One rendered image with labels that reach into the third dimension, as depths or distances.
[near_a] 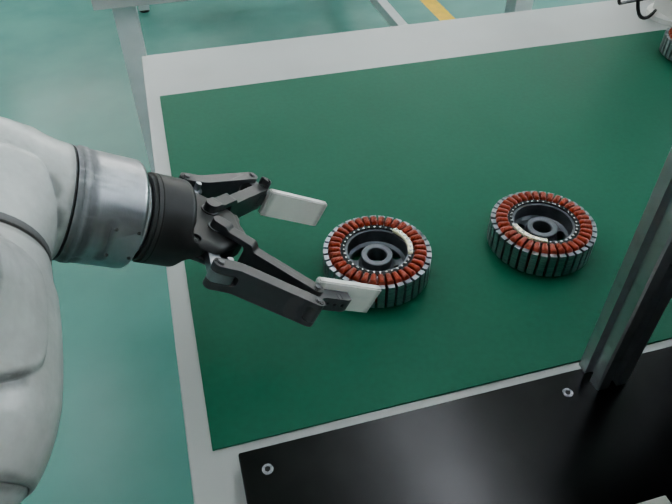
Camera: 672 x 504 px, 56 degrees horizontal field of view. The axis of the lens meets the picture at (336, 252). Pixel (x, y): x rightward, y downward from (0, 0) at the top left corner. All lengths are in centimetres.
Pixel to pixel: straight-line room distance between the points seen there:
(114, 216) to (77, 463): 105
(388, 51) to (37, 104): 184
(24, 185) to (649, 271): 43
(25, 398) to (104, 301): 142
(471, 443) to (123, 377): 116
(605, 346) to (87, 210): 42
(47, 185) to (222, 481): 26
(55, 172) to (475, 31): 89
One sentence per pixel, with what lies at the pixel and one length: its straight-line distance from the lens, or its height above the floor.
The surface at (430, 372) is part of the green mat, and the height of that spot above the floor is 75.
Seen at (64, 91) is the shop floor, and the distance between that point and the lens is 278.
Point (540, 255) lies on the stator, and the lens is 68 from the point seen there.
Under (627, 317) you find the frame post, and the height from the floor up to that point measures 86.
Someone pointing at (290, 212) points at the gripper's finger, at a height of 81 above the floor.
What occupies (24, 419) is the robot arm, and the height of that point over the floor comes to 95.
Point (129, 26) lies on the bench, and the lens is 155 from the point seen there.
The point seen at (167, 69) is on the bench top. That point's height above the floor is 75.
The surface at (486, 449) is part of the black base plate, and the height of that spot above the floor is 77.
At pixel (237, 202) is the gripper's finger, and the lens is 60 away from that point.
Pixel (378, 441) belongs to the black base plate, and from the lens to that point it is 53.
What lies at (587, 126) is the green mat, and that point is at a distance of 97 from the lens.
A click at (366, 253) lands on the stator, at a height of 78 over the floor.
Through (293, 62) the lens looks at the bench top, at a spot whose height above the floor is 75.
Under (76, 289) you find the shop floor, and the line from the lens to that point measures 183.
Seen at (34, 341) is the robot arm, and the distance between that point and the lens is 37.
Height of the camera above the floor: 122
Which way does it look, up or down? 43 degrees down
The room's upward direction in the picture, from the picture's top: straight up
